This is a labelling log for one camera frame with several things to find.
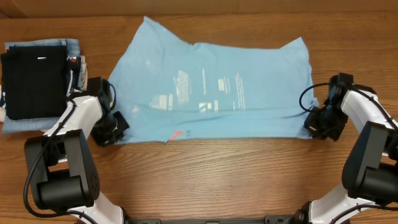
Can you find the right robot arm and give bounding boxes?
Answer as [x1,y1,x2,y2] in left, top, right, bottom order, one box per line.
[289,85,397,223]

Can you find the light blue printed t-shirt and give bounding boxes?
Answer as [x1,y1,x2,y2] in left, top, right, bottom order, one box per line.
[109,17,318,144]

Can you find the folded blue jeans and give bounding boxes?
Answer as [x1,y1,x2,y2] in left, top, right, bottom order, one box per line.
[1,39,88,133]

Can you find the folded black printed garment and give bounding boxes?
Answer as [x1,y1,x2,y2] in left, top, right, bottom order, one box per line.
[63,55,88,103]

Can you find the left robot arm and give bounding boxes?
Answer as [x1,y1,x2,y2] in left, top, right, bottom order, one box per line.
[23,93,130,223]

